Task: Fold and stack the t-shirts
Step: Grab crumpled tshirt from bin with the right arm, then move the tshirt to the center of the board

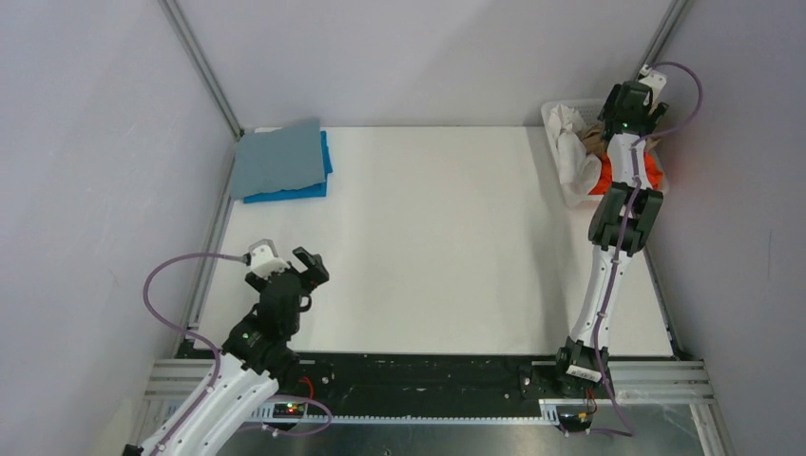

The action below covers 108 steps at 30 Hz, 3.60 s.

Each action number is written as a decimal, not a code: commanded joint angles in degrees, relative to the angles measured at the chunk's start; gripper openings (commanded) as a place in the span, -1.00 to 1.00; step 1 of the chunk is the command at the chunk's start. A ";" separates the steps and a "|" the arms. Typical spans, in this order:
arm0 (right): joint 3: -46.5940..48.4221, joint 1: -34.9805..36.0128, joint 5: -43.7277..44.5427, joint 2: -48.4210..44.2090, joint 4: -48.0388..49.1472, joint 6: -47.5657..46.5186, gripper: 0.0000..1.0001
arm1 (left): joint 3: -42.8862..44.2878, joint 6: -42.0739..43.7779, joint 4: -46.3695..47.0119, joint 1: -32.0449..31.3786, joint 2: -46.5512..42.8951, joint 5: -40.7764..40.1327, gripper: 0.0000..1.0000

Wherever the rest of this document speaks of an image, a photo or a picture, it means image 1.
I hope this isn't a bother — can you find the beige t-shirt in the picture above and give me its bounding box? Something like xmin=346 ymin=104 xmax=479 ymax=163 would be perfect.
xmin=580 ymin=123 xmax=608 ymax=159

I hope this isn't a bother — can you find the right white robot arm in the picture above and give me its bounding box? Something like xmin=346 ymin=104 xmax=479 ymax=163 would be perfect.
xmin=551 ymin=81 xmax=663 ymax=397

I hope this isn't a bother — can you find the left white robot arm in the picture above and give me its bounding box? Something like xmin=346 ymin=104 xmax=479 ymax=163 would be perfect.
xmin=123 ymin=239 xmax=330 ymax=455

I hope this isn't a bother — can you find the white plastic laundry basket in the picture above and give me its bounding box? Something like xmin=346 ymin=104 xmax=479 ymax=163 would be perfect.
xmin=540 ymin=98 xmax=670 ymax=209

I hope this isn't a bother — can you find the orange crumpled t-shirt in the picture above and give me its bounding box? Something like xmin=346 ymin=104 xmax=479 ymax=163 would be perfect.
xmin=588 ymin=152 xmax=664 ymax=196

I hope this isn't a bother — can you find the folded blue t-shirt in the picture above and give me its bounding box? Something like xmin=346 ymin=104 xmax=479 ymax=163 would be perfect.
xmin=242 ymin=130 xmax=334 ymax=205

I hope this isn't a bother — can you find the white crumpled t-shirt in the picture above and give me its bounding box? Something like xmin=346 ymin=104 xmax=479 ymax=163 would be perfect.
xmin=546 ymin=104 xmax=604 ymax=209

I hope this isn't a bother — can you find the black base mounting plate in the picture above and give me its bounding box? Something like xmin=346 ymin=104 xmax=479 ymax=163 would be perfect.
xmin=176 ymin=339 xmax=615 ymax=419

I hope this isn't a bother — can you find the left controller board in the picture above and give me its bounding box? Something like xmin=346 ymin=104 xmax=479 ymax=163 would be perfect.
xmin=272 ymin=402 xmax=307 ymax=420

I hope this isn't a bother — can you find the controller board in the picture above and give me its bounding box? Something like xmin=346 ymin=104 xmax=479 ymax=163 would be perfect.
xmin=272 ymin=402 xmax=307 ymax=420
xmin=557 ymin=412 xmax=593 ymax=435

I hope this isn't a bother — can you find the folded grey t-shirt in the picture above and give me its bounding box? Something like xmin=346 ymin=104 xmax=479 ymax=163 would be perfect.
xmin=230 ymin=118 xmax=329 ymax=201

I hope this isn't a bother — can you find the right controller board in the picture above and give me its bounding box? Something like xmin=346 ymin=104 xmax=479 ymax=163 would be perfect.
xmin=557 ymin=412 xmax=593 ymax=435

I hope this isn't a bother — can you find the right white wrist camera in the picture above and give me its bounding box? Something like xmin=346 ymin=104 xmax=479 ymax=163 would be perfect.
xmin=637 ymin=65 xmax=667 ymax=104

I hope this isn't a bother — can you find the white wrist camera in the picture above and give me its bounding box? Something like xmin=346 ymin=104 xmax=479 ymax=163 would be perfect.
xmin=637 ymin=65 xmax=667 ymax=104
xmin=247 ymin=238 xmax=288 ymax=278

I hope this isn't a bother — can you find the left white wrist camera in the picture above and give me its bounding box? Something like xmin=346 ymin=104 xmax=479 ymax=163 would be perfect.
xmin=247 ymin=238 xmax=288 ymax=278

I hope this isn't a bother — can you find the right corner aluminium post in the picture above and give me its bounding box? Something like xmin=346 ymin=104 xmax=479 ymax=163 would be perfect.
xmin=633 ymin=0 xmax=694 ymax=78

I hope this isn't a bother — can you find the corner aluminium post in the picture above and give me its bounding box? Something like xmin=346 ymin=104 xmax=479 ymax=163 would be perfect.
xmin=158 ymin=0 xmax=244 ymax=140
xmin=633 ymin=0 xmax=694 ymax=78

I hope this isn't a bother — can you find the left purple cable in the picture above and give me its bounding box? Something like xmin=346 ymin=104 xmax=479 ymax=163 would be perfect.
xmin=143 ymin=252 xmax=333 ymax=456

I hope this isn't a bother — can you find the aluminium frame rail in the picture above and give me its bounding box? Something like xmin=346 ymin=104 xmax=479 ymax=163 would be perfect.
xmin=132 ymin=352 xmax=734 ymax=455

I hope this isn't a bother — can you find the left corner aluminium post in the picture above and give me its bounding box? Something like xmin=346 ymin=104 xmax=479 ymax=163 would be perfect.
xmin=158 ymin=0 xmax=244 ymax=140

